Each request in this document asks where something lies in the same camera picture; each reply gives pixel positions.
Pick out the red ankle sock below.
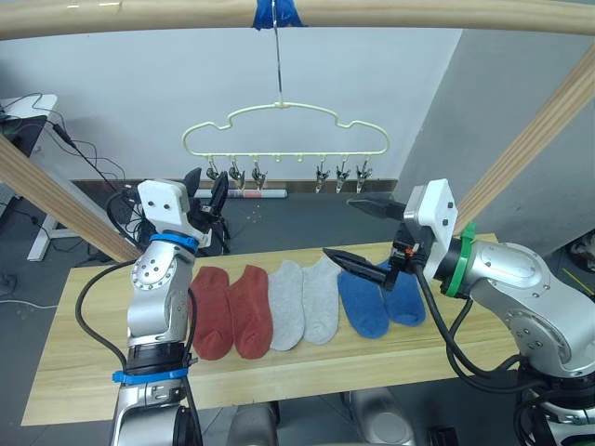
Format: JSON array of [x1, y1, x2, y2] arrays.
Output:
[[227, 264, 274, 361], [187, 265, 234, 361]]

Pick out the metal hanger hook wire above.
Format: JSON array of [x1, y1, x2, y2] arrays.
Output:
[[272, 0, 286, 106]]

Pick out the blue tape wrap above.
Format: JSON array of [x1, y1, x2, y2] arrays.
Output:
[[251, 0, 306, 32]]

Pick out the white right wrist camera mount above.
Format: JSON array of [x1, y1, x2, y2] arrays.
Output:
[[403, 178, 459, 281]]

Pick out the white desk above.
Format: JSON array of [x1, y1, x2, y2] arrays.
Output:
[[0, 93, 79, 262]]

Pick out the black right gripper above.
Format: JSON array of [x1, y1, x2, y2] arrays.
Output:
[[322, 195, 436, 292]]

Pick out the grey ankle sock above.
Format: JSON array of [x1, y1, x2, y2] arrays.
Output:
[[267, 259, 306, 352], [301, 256, 343, 346]]

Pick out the silver rounded robot shell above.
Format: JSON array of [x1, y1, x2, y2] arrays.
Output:
[[342, 387, 417, 446], [227, 400, 281, 446]]

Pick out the blue ankle sock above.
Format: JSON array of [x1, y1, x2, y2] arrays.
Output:
[[337, 269, 391, 339], [375, 258, 428, 327]]

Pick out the blue zip tie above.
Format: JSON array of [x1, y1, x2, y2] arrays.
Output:
[[111, 366, 191, 387], [149, 232, 199, 255]]

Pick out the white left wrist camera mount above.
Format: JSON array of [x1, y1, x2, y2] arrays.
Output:
[[137, 178, 213, 248]]

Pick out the green zip tie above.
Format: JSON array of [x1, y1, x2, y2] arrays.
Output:
[[438, 221, 480, 299]]

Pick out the cream plastic clip hanger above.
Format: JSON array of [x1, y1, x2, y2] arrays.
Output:
[[181, 100, 389, 164]]

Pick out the black desk cable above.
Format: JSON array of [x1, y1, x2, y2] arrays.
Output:
[[45, 119, 127, 197]]

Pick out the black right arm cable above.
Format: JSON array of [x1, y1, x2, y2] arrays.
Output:
[[413, 262, 552, 446]]

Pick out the horizontal wooden frame beam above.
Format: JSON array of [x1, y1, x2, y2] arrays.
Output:
[[0, 0, 595, 42]]

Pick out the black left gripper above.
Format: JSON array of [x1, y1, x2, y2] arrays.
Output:
[[182, 167, 230, 234]]

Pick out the slanted wooden frame post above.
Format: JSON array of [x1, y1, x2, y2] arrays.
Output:
[[452, 43, 595, 234], [0, 133, 143, 264]]

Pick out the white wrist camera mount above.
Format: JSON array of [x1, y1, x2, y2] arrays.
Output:
[[403, 178, 459, 281], [137, 178, 213, 248]]

